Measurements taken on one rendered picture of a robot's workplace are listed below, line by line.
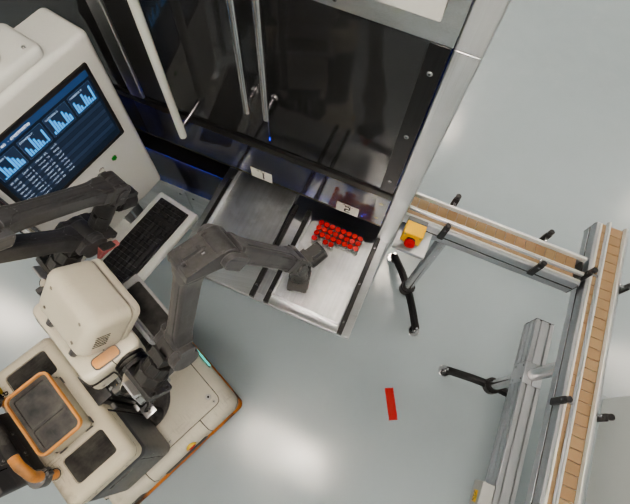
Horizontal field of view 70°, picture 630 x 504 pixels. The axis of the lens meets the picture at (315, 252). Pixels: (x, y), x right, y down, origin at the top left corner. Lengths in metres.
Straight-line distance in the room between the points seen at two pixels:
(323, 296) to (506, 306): 1.42
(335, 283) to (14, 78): 1.12
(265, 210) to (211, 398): 0.92
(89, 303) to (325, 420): 1.54
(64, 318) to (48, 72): 0.63
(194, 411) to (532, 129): 2.74
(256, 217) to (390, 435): 1.34
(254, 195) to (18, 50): 0.88
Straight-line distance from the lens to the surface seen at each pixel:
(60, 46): 1.45
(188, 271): 0.95
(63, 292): 1.26
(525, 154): 3.36
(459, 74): 1.05
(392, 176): 1.39
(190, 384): 2.25
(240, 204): 1.81
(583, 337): 1.86
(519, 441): 2.11
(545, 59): 3.97
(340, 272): 1.69
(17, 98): 1.41
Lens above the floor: 2.46
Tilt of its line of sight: 68 degrees down
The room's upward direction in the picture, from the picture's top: 6 degrees clockwise
